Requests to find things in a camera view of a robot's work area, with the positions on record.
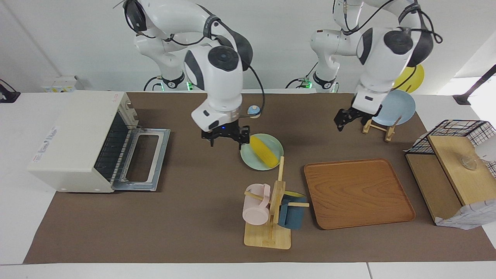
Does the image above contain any black stand foot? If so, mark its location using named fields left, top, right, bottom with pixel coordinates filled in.
left=0, top=79, right=21, bottom=103

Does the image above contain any metal oven wire rack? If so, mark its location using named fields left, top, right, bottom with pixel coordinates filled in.
left=94, top=121, right=131, bottom=183

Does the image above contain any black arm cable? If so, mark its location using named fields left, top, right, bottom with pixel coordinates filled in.
left=332, top=0, right=443, bottom=90
left=215, top=17, right=266, bottom=117

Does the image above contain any brown wooden tray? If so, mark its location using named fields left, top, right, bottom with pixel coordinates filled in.
left=303, top=158, right=416, bottom=231

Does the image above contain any clear glass cup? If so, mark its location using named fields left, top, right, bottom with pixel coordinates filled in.
left=460, top=155, right=479, bottom=171

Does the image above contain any white yellow small box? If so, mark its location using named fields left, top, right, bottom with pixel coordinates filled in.
left=42, top=76, right=84, bottom=93

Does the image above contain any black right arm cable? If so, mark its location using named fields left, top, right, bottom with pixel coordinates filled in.
left=215, top=17, right=266, bottom=117

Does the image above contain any black left base cable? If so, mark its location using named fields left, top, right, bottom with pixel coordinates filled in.
left=286, top=60, right=319, bottom=89

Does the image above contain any black right base cable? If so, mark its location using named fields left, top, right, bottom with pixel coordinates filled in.
left=143, top=76, right=162, bottom=92

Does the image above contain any pink mug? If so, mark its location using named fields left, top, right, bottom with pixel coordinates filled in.
left=242, top=184, right=271, bottom=226

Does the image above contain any black base cable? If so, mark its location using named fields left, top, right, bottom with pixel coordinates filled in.
left=286, top=60, right=319, bottom=89
left=143, top=76, right=162, bottom=92

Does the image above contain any pale green plate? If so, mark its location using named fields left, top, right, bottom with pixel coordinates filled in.
left=240, top=133, right=284, bottom=171

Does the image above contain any dark blue mug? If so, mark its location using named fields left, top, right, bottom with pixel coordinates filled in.
left=278, top=191, right=307, bottom=230

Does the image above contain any light blue plate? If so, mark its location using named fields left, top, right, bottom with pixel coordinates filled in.
left=372, top=90, right=416, bottom=126

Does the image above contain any white patterned cloth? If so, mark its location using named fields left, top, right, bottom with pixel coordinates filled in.
left=434, top=200, right=496, bottom=230

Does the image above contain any yellow corn cob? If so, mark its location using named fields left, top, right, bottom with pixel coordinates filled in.
left=249, top=135, right=280, bottom=167

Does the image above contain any wooden shelf box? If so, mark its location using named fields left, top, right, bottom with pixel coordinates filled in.
left=405, top=135, right=496, bottom=225

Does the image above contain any brown table mat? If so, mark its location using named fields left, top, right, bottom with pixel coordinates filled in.
left=23, top=92, right=496, bottom=264

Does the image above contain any wooden plate rack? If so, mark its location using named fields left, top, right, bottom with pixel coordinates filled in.
left=362, top=115, right=402, bottom=142

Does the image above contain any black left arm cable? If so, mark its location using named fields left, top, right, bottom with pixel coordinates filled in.
left=332, top=0, right=443, bottom=90

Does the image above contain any black tripod leg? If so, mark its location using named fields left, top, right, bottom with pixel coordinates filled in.
left=453, top=64, right=496, bottom=105

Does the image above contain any white toaster oven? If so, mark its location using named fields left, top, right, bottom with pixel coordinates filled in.
left=27, top=91, right=139, bottom=193

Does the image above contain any oven door with handle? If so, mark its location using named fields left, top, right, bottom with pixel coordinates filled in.
left=112, top=128, right=171, bottom=192

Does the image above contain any wooden mug stand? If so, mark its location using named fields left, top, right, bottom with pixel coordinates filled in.
left=244, top=156, right=310, bottom=250

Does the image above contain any white rounded blurry object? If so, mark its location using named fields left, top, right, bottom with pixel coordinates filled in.
left=476, top=136, right=496, bottom=162

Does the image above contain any yellow plate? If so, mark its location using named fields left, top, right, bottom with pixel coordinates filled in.
left=393, top=64, right=425, bottom=94

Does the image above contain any black wire basket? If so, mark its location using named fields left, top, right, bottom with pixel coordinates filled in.
left=405, top=119, right=496, bottom=179

